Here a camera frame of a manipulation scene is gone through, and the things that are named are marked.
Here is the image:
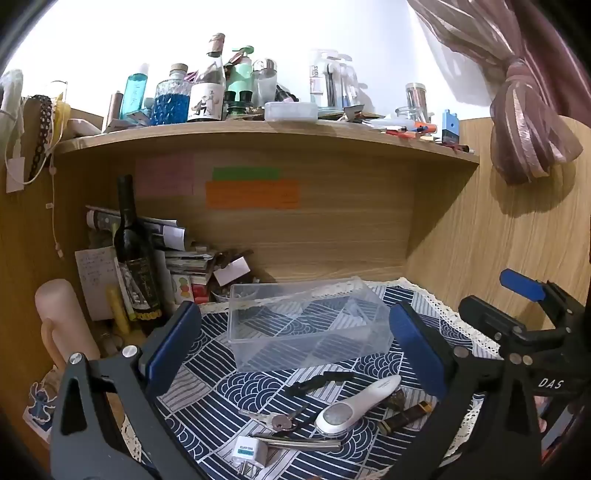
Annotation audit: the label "handwritten paper note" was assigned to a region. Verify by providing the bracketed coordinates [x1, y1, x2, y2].
[75, 247, 122, 321]

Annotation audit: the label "blue cartoon sticker card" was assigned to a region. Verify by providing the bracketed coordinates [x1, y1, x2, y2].
[23, 369, 63, 437]

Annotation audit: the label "black hair clip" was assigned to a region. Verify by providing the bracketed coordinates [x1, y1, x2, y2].
[284, 370, 354, 395]

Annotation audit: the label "long metal hair clip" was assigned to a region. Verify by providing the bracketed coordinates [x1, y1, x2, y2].
[249, 431, 342, 455]

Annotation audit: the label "white plug adapter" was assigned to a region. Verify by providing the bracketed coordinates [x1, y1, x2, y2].
[231, 436, 271, 476]

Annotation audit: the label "orange pens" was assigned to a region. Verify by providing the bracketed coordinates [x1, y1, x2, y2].
[385, 122, 437, 139]

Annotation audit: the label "blue plastic block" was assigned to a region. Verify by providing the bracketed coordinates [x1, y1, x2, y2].
[441, 110, 460, 144]

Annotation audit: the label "yellow tube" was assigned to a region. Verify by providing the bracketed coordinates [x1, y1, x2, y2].
[106, 286, 132, 334]

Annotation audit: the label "orange sticky note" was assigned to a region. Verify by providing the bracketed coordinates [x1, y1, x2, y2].
[205, 181, 301, 210]

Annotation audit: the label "white handheld lint remover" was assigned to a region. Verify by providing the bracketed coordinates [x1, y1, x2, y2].
[315, 375, 402, 435]

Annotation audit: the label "pink cylindrical mug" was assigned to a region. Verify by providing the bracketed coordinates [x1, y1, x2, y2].
[36, 279, 100, 370]

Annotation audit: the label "pink sticky note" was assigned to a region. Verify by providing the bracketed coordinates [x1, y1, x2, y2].
[135, 154, 195, 198]

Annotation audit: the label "pile of small packets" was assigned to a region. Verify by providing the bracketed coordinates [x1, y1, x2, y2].
[164, 249, 254, 303]

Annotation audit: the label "clear plastic box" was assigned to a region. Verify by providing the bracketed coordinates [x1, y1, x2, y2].
[227, 276, 394, 371]

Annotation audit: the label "green sticky note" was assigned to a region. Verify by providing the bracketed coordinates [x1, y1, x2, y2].
[212, 167, 280, 182]

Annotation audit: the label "flat white container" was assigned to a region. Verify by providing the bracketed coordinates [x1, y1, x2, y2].
[264, 102, 319, 123]

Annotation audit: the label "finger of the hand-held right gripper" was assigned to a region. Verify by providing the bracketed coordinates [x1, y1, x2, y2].
[499, 269, 557, 321]
[458, 295, 527, 356]

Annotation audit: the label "patterned headband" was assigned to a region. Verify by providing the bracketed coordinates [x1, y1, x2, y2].
[23, 95, 56, 183]

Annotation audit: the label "wooden shelf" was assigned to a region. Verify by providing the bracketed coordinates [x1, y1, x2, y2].
[53, 119, 481, 163]

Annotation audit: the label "brown tube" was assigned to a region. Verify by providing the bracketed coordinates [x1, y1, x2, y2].
[108, 91, 123, 130]

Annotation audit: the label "pink tied curtain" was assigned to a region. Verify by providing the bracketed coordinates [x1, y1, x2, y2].
[406, 0, 591, 185]

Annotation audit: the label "glass bottle with blue liquid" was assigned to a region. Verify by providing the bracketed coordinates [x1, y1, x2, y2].
[152, 64, 192, 126]

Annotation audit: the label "teal plastic bottle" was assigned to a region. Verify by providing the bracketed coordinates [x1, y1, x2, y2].
[119, 64, 151, 121]

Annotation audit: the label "dark wine bottle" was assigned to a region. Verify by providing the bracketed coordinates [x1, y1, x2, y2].
[113, 174, 168, 324]

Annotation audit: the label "tall glass jar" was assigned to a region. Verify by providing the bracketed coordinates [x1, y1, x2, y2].
[405, 83, 429, 123]

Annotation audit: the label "small black binoculars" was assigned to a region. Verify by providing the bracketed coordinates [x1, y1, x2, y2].
[224, 90, 254, 121]

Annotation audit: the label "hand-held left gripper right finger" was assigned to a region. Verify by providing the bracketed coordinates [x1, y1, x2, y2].
[389, 302, 543, 480]

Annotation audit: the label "blue wave-patterned table cloth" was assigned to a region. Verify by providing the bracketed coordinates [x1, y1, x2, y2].
[124, 277, 504, 480]

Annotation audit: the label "white cable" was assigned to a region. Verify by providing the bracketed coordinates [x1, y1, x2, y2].
[44, 152, 65, 259]

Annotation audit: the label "clear glass jar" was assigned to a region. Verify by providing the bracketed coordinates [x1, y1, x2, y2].
[252, 58, 279, 109]

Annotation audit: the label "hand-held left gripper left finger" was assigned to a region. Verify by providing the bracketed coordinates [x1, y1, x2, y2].
[50, 301, 204, 480]

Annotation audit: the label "white paper tag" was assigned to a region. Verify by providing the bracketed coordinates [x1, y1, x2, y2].
[6, 157, 26, 193]

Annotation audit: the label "clear bottle with cartoon label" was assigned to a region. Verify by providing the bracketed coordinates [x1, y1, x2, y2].
[187, 33, 228, 123]

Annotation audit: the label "brown watch strap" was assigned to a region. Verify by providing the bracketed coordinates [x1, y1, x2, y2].
[381, 388, 437, 435]

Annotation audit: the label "green pump bottle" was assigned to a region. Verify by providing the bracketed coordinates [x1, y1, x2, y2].
[226, 45, 256, 104]

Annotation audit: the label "silver keys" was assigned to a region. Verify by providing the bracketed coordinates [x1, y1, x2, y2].
[239, 404, 310, 432]

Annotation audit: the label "white card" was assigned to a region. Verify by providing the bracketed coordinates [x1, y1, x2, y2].
[213, 256, 250, 286]

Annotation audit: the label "rolled magazine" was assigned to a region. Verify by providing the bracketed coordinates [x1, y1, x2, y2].
[85, 205, 190, 252]

